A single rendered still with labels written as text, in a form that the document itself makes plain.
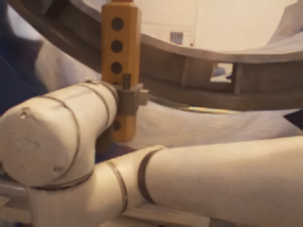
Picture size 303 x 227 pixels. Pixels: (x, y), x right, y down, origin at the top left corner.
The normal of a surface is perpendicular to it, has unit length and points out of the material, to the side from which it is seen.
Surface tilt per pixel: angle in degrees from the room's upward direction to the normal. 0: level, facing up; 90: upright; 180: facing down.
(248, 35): 90
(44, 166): 88
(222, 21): 90
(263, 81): 90
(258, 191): 80
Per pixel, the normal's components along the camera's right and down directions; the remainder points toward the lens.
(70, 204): 0.57, 0.28
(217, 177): -0.78, -0.31
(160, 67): -0.16, 0.29
